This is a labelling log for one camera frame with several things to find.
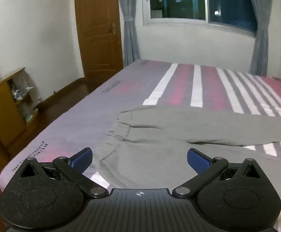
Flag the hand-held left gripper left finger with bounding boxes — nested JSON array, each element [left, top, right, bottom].
[[19, 147, 109, 198]]

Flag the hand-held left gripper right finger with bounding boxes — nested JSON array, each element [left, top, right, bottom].
[[172, 148, 264, 198]]

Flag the grey pants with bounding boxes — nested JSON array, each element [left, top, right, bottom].
[[81, 104, 281, 205]]

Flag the teal object in cabinet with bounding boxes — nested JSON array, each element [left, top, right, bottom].
[[25, 109, 39, 123]]

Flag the crumpled white paper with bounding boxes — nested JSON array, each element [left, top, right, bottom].
[[14, 86, 34, 101]]

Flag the wooden cabinet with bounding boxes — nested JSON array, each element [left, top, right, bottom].
[[0, 66, 41, 151]]

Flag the wooden door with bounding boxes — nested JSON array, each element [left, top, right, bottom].
[[74, 0, 124, 79]]

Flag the grey curtain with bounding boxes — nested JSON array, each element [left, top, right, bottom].
[[245, 0, 273, 76], [116, 0, 141, 67]]

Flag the window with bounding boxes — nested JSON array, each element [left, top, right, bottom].
[[142, 0, 259, 32]]

